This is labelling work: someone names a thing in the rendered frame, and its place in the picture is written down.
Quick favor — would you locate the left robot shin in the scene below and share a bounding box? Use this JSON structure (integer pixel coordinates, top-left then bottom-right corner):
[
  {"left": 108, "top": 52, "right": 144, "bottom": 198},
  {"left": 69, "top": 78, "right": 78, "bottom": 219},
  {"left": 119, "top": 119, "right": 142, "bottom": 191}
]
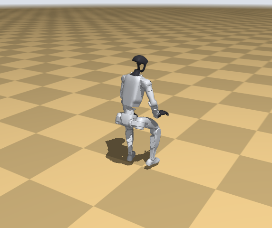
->
[{"left": 125, "top": 127, "right": 134, "bottom": 155}]

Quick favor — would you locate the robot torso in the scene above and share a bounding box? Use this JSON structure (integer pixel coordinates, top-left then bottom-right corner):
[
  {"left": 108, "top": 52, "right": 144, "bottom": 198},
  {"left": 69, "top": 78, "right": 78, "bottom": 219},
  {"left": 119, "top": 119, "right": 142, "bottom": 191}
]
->
[{"left": 120, "top": 72, "right": 145, "bottom": 128}]

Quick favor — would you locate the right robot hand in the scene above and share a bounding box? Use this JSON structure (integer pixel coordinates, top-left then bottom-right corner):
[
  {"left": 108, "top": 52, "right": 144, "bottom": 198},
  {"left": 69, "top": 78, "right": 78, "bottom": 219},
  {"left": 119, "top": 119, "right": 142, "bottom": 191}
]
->
[{"left": 157, "top": 110, "right": 169, "bottom": 118}]

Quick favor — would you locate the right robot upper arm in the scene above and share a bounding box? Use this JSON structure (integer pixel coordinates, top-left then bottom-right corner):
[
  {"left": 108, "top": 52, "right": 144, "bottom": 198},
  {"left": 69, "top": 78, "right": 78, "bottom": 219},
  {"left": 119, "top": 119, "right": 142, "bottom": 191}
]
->
[{"left": 140, "top": 78, "right": 157, "bottom": 107}]

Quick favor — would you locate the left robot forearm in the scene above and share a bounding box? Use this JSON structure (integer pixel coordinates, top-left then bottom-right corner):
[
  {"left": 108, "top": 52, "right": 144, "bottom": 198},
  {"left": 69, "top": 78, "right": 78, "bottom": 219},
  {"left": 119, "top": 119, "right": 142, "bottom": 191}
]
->
[{"left": 121, "top": 100, "right": 128, "bottom": 112}]

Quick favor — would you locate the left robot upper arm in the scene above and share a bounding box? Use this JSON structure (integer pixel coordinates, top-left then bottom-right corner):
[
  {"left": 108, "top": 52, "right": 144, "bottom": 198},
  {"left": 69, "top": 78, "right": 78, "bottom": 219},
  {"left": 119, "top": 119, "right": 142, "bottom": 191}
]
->
[{"left": 120, "top": 75, "right": 126, "bottom": 99}]

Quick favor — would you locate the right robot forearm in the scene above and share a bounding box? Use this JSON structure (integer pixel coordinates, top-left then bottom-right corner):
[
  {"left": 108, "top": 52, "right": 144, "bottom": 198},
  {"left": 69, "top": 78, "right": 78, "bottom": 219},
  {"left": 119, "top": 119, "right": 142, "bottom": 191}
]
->
[{"left": 151, "top": 100, "right": 160, "bottom": 118}]

